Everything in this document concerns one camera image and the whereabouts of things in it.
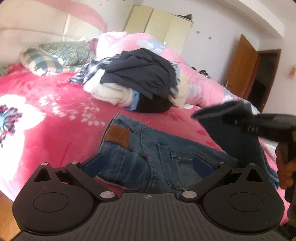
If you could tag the wooden door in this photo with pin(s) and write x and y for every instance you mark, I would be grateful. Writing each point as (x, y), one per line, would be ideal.
(240, 64)

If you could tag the plaid garment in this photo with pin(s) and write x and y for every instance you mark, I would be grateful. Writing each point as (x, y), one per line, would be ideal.
(87, 71)

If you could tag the navy elastic-waist garment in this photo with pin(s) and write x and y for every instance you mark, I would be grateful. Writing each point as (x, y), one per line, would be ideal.
(143, 69)

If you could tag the red floral blanket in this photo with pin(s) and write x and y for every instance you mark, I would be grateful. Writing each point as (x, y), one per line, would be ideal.
(46, 139)

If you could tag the pink and beige headboard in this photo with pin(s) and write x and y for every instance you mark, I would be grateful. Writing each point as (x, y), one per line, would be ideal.
(46, 23)

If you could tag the cream wardrobe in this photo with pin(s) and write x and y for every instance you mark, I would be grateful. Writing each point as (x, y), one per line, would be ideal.
(157, 23)

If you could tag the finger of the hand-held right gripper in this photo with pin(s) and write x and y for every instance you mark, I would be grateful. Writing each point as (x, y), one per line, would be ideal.
(235, 114)

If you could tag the beige pants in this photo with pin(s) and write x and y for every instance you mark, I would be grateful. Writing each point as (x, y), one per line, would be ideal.
(183, 90)

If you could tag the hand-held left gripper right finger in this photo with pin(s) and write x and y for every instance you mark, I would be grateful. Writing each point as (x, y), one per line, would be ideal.
(202, 164)

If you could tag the dark pink cloth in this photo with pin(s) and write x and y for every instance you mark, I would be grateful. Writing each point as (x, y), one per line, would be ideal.
(94, 44)

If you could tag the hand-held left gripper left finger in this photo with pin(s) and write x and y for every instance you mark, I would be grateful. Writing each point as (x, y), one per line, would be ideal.
(93, 164)

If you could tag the pale green pillow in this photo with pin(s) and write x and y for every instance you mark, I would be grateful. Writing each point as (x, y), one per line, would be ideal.
(4, 70)

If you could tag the grey garment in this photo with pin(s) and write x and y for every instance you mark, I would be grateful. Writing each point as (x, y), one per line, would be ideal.
(176, 76)

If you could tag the black garment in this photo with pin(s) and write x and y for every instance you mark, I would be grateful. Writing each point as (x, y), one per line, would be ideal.
(152, 106)

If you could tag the dark wooden door frame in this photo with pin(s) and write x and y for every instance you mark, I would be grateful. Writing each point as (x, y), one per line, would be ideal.
(277, 69)

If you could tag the pink floral rolled quilt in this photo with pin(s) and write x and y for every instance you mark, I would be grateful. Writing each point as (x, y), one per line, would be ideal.
(129, 41)

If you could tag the light blue garment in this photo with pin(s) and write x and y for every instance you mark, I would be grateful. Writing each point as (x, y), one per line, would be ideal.
(134, 102)

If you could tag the checked pillow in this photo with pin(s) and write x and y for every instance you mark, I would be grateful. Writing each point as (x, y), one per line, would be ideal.
(39, 60)

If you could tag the small wall ornament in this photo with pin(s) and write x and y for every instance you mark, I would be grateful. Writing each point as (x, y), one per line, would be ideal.
(292, 71)

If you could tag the blue jeans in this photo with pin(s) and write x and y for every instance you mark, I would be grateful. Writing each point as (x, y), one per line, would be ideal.
(150, 150)

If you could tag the green floral pillow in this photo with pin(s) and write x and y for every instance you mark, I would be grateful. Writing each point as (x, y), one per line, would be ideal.
(67, 49)

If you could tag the white fluffy garment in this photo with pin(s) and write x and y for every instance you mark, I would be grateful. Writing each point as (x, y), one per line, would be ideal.
(106, 90)

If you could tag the person's right hand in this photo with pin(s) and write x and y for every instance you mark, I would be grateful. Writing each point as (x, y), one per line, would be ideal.
(285, 173)

